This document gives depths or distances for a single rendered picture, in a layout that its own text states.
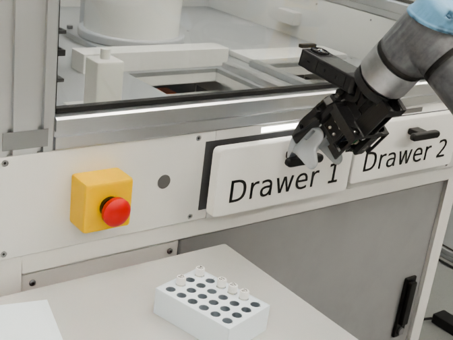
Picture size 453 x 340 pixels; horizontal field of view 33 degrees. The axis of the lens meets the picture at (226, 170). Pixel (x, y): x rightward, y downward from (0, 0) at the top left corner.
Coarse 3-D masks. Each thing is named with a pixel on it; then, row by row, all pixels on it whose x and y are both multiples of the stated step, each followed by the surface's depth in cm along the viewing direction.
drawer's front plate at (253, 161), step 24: (240, 144) 114; (264, 144) 115; (288, 144) 119; (216, 168) 112; (240, 168) 114; (264, 168) 117; (288, 168) 121; (336, 168) 128; (216, 192) 113; (240, 192) 116; (264, 192) 119; (288, 192) 123; (312, 192) 126; (216, 216) 115
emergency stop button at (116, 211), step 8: (112, 200) 98; (120, 200) 98; (104, 208) 98; (112, 208) 98; (120, 208) 98; (128, 208) 99; (104, 216) 98; (112, 216) 98; (120, 216) 99; (128, 216) 100; (112, 224) 98; (120, 224) 99
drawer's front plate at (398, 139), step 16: (432, 112) 144; (448, 112) 146; (400, 128) 137; (432, 128) 143; (448, 128) 147; (384, 144) 136; (400, 144) 139; (416, 144) 142; (432, 144) 145; (448, 144) 149; (352, 160) 133; (368, 160) 135; (384, 160) 138; (432, 160) 147; (448, 160) 151; (352, 176) 134; (368, 176) 137; (384, 176) 140
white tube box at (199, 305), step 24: (168, 288) 98; (192, 288) 99; (216, 288) 99; (168, 312) 97; (192, 312) 94; (216, 312) 94; (240, 312) 94; (264, 312) 96; (216, 336) 92; (240, 336) 93
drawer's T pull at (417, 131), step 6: (408, 132) 139; (414, 132) 138; (420, 132) 136; (426, 132) 137; (432, 132) 138; (438, 132) 139; (414, 138) 135; (420, 138) 136; (426, 138) 137; (432, 138) 138
